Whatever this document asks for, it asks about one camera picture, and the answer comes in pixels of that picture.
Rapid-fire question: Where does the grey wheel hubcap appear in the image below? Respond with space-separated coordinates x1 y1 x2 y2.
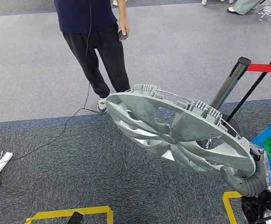
105 83 256 183

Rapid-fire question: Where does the black chrome stanchion post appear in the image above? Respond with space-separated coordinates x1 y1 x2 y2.
210 57 251 137

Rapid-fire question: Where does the thin black pole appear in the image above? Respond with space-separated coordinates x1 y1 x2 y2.
225 43 271 123

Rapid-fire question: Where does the red barrier belt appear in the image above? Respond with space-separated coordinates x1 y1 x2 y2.
246 63 271 74

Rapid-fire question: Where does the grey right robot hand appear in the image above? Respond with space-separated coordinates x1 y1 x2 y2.
220 143 271 198

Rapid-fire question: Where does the thin black floor cable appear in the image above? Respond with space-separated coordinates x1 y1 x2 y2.
11 0 104 161

